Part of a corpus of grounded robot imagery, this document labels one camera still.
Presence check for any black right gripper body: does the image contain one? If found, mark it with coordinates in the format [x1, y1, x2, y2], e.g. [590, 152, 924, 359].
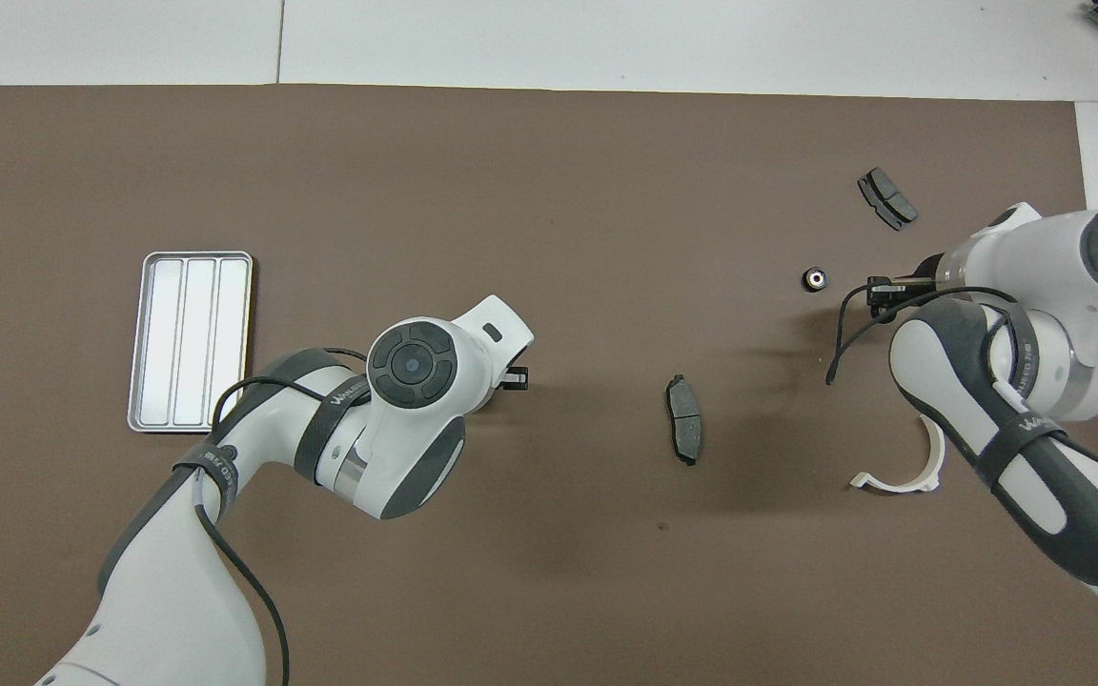
[890, 274, 941, 306]

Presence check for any silver metal tray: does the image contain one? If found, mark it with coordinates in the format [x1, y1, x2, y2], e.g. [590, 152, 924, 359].
[127, 251, 254, 434]

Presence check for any grooved dark grey brake pad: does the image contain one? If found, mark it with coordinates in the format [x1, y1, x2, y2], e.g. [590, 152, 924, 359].
[857, 167, 920, 232]

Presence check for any long dark grey brake pad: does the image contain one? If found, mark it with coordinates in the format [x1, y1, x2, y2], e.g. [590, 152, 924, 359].
[665, 373, 704, 467]

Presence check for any brown paper table mat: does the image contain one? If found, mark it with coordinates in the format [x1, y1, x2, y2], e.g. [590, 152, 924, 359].
[0, 84, 1098, 686]

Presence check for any white curved plastic bracket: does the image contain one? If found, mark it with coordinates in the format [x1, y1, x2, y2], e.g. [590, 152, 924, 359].
[849, 415, 946, 494]

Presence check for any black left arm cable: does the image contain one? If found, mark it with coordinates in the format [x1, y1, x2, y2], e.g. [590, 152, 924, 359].
[194, 347, 369, 686]

